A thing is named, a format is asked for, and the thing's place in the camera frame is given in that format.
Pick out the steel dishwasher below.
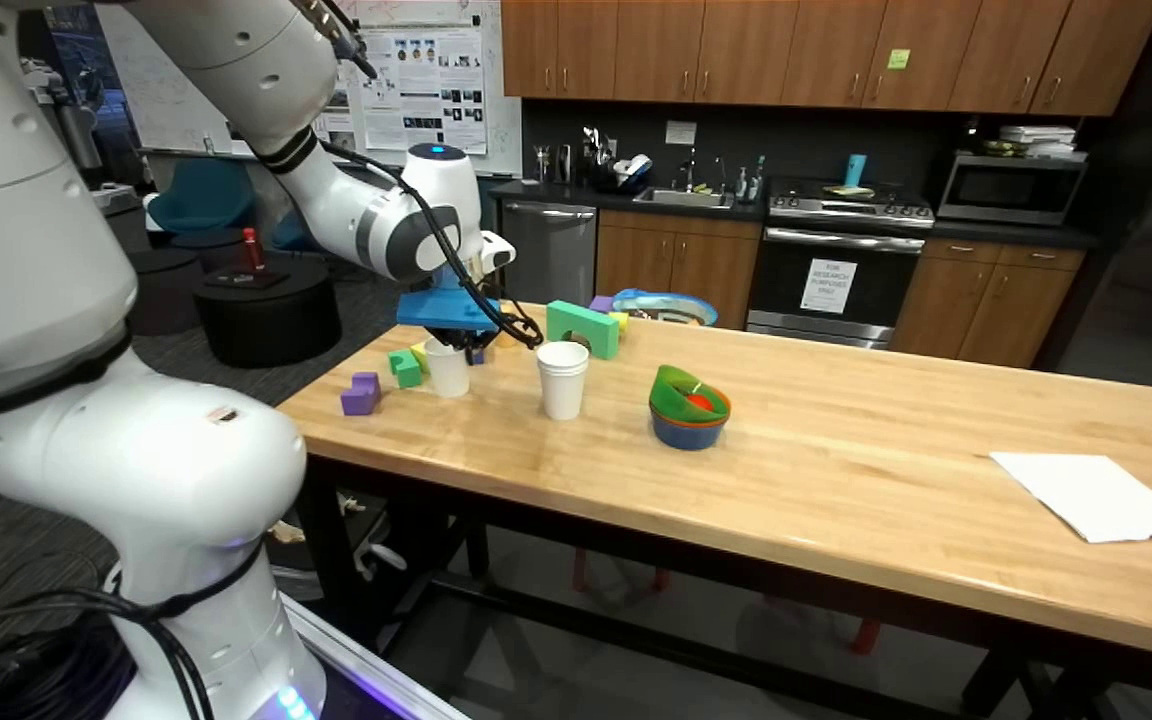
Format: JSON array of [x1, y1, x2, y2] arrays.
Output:
[[500, 197, 600, 308]]

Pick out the white robot cart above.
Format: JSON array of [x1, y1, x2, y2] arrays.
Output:
[[272, 593, 472, 720]]

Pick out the purple notched foam block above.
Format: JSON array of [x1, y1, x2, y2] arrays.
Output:
[[337, 368, 384, 418]]

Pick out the black table frame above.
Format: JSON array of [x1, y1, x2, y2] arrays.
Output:
[[285, 444, 1152, 720]]

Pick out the steel kitchen stove oven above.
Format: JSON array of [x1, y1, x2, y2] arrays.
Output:
[[745, 181, 941, 353]]

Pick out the steel microwave oven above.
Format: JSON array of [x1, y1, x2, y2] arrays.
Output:
[[938, 142, 1094, 227]]

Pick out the steel kitchen sink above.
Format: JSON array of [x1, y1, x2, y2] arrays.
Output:
[[630, 184, 741, 215]]

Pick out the white wall poster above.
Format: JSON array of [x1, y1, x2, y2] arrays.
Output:
[[331, 0, 496, 164]]

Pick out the large black round ottoman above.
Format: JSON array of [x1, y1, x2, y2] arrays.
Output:
[[187, 255, 345, 371]]

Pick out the small black round ottoman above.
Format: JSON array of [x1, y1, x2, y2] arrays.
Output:
[[129, 242, 209, 334]]

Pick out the teal chair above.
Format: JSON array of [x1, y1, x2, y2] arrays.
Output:
[[148, 157, 264, 251]]

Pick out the wide wooden base cabinet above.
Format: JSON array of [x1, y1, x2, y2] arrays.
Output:
[[594, 202, 770, 332]]

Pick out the stack of white plates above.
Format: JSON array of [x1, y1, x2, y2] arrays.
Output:
[[998, 120, 1085, 161]]

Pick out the wooden wall cabinets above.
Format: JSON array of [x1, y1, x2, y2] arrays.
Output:
[[500, 0, 1152, 120]]

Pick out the white paper notice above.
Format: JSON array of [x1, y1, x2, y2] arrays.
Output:
[[796, 255, 866, 318]]

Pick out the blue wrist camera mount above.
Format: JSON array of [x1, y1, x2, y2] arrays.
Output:
[[394, 267, 509, 339]]

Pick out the green plastic bowl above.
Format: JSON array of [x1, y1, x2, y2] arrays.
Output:
[[645, 358, 738, 430]]

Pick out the small green arch block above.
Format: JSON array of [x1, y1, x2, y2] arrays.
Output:
[[384, 342, 434, 392]]

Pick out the red bottle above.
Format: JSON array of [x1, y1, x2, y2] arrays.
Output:
[[238, 222, 267, 287]]

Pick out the large green arch block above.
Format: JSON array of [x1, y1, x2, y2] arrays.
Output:
[[544, 297, 630, 364]]

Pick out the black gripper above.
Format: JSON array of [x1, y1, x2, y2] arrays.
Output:
[[444, 292, 550, 368]]

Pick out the wooden stool red legs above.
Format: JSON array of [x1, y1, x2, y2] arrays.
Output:
[[849, 608, 888, 659], [570, 545, 674, 608]]

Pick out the black cable bundle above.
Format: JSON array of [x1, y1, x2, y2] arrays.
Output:
[[0, 583, 228, 720]]

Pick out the narrow wooden base cabinet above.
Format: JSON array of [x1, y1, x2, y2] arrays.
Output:
[[888, 233, 1094, 371]]

